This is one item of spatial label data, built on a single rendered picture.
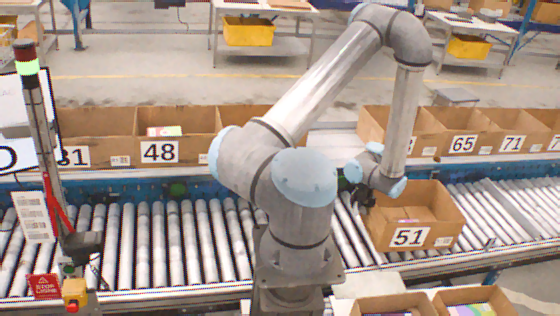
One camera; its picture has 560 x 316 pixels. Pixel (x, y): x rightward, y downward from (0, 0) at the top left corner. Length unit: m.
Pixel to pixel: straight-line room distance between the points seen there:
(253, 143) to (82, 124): 1.30
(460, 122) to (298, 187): 1.99
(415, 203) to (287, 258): 1.24
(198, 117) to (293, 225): 1.28
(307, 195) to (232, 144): 0.25
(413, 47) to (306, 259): 0.67
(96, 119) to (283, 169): 1.39
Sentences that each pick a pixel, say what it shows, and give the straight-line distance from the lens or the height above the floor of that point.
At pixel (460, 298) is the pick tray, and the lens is 1.77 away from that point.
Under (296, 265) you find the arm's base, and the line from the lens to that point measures 1.00.
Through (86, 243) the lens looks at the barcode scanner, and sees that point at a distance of 1.31.
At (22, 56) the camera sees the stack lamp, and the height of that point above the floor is 1.63.
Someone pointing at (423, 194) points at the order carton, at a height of 0.83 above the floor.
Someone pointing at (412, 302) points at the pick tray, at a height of 0.79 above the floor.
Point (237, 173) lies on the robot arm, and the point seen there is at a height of 1.41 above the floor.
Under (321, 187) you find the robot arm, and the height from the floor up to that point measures 1.47.
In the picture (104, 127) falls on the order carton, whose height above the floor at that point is 0.94.
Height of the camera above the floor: 1.99
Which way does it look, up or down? 34 degrees down
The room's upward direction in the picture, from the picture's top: 8 degrees clockwise
